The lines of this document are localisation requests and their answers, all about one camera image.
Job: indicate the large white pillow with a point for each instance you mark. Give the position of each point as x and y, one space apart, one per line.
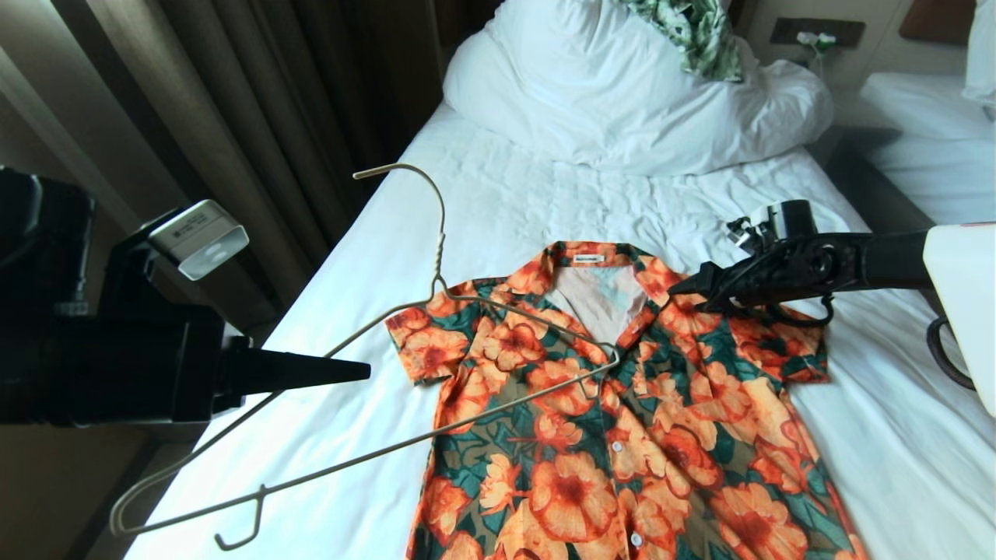
583 93

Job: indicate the dark wall switch panel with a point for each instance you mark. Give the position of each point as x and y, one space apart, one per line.
848 31

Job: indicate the brown padded headboard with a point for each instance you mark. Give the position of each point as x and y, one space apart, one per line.
938 19

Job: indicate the orange floral short-sleeve shirt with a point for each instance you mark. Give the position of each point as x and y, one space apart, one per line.
568 482

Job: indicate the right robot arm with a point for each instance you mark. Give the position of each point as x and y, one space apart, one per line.
965 311

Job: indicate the white plug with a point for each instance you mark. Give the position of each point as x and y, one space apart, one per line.
815 40

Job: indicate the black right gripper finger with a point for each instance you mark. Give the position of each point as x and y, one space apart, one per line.
731 299
704 280

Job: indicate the brown curtain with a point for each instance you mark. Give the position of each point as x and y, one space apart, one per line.
233 101

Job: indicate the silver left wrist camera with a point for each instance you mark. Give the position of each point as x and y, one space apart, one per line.
202 237

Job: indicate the green leaf-print cloth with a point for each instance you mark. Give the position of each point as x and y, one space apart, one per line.
692 31

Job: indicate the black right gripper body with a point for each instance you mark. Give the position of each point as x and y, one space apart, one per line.
794 272

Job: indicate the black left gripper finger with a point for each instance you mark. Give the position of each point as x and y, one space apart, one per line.
272 360
272 381

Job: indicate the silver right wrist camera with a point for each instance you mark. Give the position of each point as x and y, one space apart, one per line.
778 225

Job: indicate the white neighbouring bed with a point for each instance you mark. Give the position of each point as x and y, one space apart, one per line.
934 155

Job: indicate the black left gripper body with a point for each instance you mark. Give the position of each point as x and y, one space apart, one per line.
117 365

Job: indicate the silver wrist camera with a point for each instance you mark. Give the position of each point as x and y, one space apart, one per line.
202 237
778 225

